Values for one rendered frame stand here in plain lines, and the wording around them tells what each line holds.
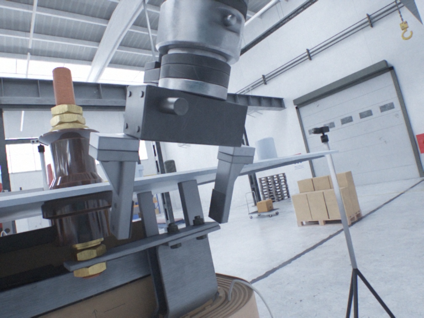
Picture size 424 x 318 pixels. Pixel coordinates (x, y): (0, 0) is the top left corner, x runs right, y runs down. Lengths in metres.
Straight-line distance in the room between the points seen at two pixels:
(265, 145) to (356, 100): 13.35
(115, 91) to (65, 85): 9.25
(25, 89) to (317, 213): 8.43
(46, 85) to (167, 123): 9.01
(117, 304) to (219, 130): 0.43
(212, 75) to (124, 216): 0.16
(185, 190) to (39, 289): 0.34
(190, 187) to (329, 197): 5.67
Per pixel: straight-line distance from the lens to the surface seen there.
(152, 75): 0.32
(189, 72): 0.26
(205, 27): 0.27
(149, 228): 0.86
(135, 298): 0.62
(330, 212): 6.30
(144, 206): 0.86
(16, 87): 9.12
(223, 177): 0.34
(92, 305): 0.59
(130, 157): 0.25
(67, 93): 0.48
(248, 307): 0.63
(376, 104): 13.57
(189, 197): 0.63
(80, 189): 0.31
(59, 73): 0.49
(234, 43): 0.28
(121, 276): 0.55
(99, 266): 0.44
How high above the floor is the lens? 1.33
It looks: 6 degrees up
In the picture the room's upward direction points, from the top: 12 degrees counter-clockwise
